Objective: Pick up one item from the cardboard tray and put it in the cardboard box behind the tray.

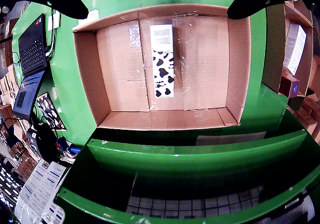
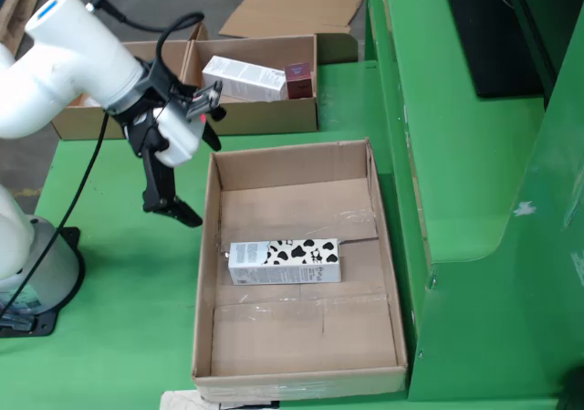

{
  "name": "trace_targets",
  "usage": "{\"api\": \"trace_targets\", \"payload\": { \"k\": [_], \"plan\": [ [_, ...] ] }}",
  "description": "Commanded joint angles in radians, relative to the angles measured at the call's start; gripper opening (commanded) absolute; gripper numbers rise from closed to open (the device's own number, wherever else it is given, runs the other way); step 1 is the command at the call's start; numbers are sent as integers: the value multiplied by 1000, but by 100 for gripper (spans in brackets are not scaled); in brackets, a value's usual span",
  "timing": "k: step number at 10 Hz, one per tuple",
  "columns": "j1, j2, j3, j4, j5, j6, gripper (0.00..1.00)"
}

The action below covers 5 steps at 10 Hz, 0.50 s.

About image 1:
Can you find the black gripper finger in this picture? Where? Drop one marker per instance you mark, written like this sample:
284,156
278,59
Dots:
250,4
67,4

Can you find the cow print white carton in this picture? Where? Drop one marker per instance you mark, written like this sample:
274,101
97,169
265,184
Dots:
162,67

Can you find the cardboard box with flap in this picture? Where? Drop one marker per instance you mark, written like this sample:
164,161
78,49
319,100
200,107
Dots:
271,54

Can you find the long white product box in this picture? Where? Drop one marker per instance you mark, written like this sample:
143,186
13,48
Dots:
295,47

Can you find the small maroon product box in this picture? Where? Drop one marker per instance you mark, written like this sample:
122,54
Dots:
288,84

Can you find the large open cardboard tray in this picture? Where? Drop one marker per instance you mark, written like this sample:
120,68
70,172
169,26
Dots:
120,79

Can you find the white socket block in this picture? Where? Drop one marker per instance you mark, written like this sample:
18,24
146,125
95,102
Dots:
56,20

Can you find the white printed card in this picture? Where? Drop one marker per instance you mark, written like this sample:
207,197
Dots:
90,15

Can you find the black laptop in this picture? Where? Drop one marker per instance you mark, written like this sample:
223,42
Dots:
32,49

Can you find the black framed picture card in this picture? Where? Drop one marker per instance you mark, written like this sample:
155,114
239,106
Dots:
51,111

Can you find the grey flat sheet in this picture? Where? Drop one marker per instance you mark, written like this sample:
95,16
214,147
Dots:
230,138

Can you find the black rounded object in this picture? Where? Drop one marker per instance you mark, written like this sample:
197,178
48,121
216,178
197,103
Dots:
47,144

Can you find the small blue object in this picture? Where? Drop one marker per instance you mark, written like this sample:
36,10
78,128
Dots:
75,149

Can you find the green metal shelf unit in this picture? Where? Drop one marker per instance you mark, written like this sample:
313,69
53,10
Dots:
175,159

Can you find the white printed paper sheet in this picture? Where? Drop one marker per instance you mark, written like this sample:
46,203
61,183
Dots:
56,212
40,184

